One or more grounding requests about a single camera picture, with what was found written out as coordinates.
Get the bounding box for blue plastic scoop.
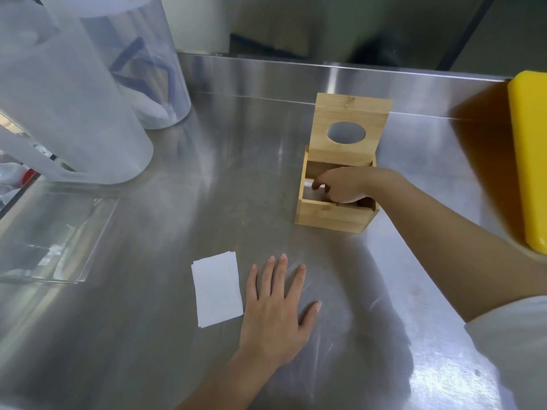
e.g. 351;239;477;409
109;36;178;120

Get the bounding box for yellow cutting board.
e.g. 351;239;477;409
508;71;547;255

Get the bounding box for person's left hand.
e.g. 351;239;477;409
237;253;322;368

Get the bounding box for large translucent plastic container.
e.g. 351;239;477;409
0;0;154;185

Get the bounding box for person's right hand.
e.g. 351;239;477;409
311;167;381;205

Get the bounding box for person's left forearm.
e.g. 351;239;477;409
175;351;280;410

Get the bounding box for white tissue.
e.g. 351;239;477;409
304;178;329;200

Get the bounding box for wooden tissue box with lid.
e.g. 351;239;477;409
295;93;394;233

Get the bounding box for translucent container with blue scoop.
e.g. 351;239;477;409
77;0;191;130

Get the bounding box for clear acrylic tray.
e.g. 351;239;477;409
0;181;121;285

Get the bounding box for person's right forearm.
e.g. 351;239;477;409
371;170;547;324

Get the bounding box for folded white paper napkins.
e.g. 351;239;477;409
191;251;244;329

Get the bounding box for white shirt sleeve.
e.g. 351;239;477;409
464;296;547;410

